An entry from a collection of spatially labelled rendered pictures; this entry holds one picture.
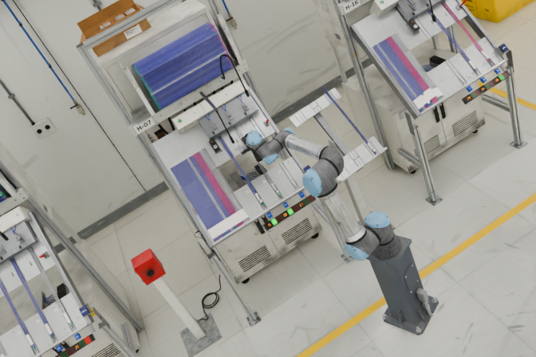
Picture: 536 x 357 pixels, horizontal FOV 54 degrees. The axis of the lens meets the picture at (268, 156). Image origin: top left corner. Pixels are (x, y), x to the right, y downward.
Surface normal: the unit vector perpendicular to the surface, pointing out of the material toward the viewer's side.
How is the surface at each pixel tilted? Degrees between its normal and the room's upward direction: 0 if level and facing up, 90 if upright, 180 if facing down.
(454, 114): 90
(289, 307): 0
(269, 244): 90
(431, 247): 0
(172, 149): 44
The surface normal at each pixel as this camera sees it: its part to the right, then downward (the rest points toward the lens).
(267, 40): 0.40, 0.41
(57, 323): 0.04, -0.22
